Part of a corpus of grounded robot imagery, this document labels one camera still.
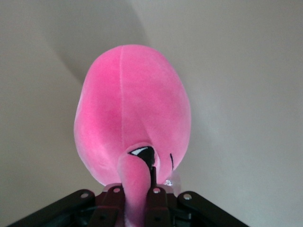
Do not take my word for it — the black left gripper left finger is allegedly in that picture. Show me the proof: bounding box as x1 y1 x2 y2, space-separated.
9 185 125 227

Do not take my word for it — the pink round plush toy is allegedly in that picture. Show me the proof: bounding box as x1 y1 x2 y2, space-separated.
75 44 192 227

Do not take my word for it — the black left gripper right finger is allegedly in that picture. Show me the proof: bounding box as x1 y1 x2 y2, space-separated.
144 165 249 227

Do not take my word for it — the table cover mat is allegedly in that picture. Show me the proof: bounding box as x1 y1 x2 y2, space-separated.
0 0 303 227

